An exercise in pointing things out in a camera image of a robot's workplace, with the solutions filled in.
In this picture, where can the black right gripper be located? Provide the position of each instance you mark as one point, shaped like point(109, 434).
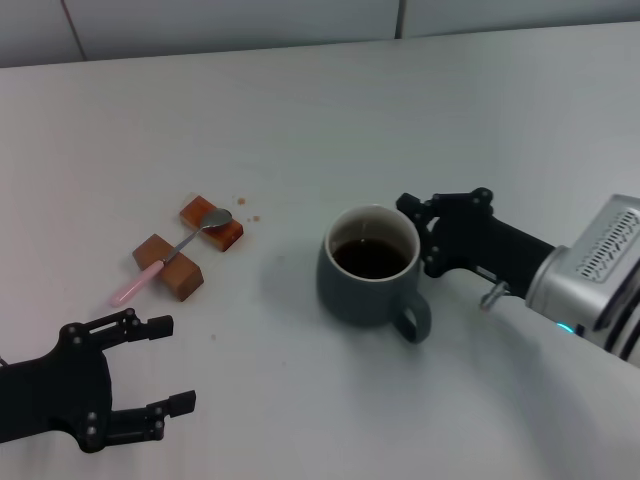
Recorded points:
point(490, 250)

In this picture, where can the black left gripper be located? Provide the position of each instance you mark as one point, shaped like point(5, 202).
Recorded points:
point(60, 390)

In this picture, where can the grey ceramic cup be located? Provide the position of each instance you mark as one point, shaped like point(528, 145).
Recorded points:
point(345, 300)

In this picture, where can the dark coffee liquid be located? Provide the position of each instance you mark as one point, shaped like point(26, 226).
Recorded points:
point(370, 257)

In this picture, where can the brown wooden block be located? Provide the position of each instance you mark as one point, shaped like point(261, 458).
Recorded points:
point(182, 280)

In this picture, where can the orange-brown wooden block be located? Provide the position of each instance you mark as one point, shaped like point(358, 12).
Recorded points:
point(226, 238)

